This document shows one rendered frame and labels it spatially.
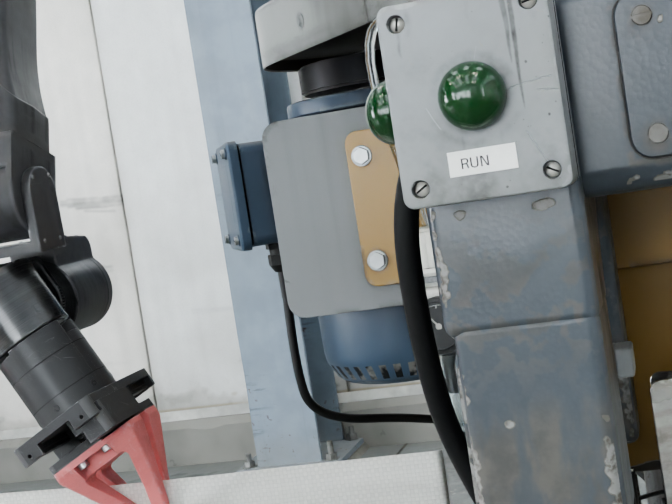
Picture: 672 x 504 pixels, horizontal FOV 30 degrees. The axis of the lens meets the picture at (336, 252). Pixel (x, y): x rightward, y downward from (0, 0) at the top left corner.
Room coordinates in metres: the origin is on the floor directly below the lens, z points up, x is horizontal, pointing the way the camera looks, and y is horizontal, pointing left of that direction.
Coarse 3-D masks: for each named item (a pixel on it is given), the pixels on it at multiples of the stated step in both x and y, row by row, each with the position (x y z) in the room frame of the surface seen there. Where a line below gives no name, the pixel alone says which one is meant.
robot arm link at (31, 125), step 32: (0, 0) 0.85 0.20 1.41; (32, 0) 0.89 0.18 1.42; (0, 32) 0.85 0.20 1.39; (32, 32) 0.88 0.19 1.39; (0, 64) 0.84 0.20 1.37; (32, 64) 0.87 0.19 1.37; (0, 96) 0.83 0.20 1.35; (32, 96) 0.86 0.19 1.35; (0, 128) 0.82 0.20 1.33; (32, 128) 0.84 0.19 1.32; (0, 160) 0.81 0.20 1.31; (32, 160) 0.83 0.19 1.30; (0, 192) 0.80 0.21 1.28; (0, 224) 0.81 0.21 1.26
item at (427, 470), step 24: (384, 456) 0.79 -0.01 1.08; (408, 456) 0.78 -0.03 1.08; (432, 456) 0.78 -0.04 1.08; (168, 480) 0.82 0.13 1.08; (192, 480) 0.81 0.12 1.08; (216, 480) 0.81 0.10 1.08; (240, 480) 0.81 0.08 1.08; (264, 480) 0.80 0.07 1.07; (288, 480) 0.80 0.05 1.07; (312, 480) 0.80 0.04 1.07; (336, 480) 0.79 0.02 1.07; (360, 480) 0.79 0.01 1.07; (384, 480) 0.79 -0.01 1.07; (408, 480) 0.78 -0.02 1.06; (432, 480) 0.78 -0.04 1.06
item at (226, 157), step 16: (224, 144) 1.04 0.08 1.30; (240, 144) 1.04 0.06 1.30; (256, 144) 1.04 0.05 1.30; (224, 160) 1.06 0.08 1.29; (240, 160) 1.04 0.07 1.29; (256, 160) 1.04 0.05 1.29; (224, 176) 1.08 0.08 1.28; (240, 176) 1.03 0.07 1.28; (256, 176) 1.04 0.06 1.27; (224, 192) 1.10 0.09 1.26; (240, 192) 1.03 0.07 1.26; (256, 192) 1.04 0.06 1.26; (224, 208) 1.13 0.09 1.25; (240, 208) 1.03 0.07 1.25; (256, 208) 1.04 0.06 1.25; (272, 208) 1.04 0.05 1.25; (240, 224) 1.03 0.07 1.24; (256, 224) 1.04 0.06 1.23; (272, 224) 1.04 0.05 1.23; (240, 240) 1.04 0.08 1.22; (256, 240) 1.04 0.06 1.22; (272, 240) 1.04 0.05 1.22; (272, 256) 1.08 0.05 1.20
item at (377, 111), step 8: (376, 88) 0.57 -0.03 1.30; (384, 88) 0.57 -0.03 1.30; (368, 96) 0.57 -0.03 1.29; (376, 96) 0.57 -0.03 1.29; (384, 96) 0.56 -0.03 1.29; (368, 104) 0.57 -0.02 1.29; (376, 104) 0.57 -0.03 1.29; (384, 104) 0.56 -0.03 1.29; (368, 112) 0.57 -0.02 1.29; (376, 112) 0.57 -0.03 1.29; (384, 112) 0.56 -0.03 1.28; (368, 120) 0.57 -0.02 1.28; (376, 120) 0.57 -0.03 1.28; (384, 120) 0.56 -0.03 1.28; (376, 128) 0.57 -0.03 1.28; (384, 128) 0.57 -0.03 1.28; (392, 128) 0.56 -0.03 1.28; (376, 136) 0.57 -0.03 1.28; (384, 136) 0.57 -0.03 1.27; (392, 136) 0.57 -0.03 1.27; (392, 144) 0.58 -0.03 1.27
